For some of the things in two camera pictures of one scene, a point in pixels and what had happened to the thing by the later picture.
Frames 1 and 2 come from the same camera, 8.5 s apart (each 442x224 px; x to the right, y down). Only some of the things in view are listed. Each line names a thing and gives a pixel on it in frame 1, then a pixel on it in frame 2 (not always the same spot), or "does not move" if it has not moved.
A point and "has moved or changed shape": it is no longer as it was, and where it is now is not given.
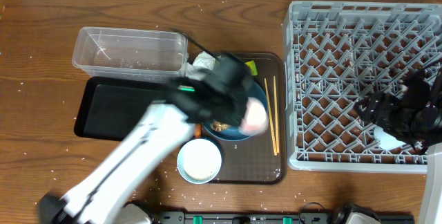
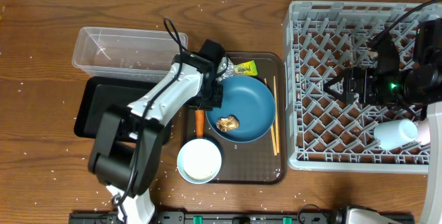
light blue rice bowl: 199,161 does not move
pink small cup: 255,118 has moved or changed shape
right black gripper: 374,108 → 350,90
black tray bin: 111,105 does not move
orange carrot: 197,131 does not move
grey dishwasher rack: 337,52 does not move
